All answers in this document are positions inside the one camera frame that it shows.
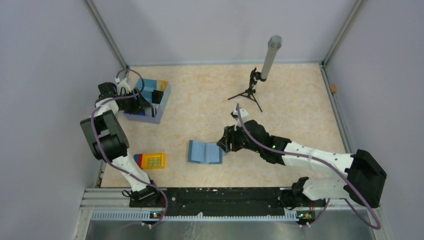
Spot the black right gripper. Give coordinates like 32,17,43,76
217,121,262,153

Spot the blue leather card holder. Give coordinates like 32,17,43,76
187,139,226,165

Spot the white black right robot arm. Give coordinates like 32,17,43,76
216,108,387,209

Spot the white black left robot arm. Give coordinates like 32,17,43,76
80,77,166,208

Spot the black credit card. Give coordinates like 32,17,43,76
151,90,164,105

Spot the gold credit card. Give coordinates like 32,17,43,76
156,80,168,92

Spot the yellow toy brick block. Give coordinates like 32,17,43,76
133,153,166,170

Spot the black mini tripod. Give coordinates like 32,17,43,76
228,67,266,113

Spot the grey tube on stand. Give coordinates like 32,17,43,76
260,35,282,82

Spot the white toothed cable strip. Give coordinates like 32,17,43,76
90,210,299,222

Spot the aluminium table frame rail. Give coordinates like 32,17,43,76
319,63,387,209

